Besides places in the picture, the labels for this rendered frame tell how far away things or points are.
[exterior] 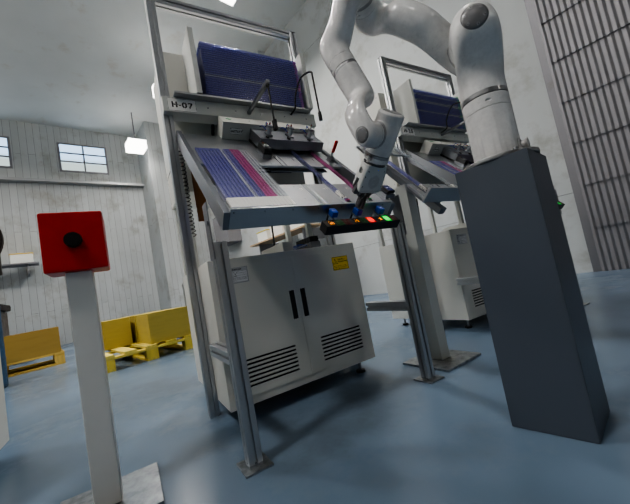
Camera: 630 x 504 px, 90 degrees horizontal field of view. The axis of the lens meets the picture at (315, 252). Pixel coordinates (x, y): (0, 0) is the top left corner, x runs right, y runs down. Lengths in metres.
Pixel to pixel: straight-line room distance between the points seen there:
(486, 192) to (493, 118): 0.20
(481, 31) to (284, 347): 1.20
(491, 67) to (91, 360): 1.31
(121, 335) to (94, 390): 2.99
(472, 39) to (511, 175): 0.37
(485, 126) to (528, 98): 3.67
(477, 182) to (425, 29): 0.49
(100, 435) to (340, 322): 0.93
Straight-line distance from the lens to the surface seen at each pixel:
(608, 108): 4.44
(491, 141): 1.01
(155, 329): 3.55
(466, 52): 1.07
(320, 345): 1.43
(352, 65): 1.18
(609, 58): 4.57
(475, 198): 0.98
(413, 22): 1.19
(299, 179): 1.89
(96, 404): 1.08
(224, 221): 0.98
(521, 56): 4.86
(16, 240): 10.38
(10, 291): 10.21
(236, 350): 0.96
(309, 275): 1.40
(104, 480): 1.13
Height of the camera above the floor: 0.49
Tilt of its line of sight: 4 degrees up
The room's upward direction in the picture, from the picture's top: 11 degrees counter-clockwise
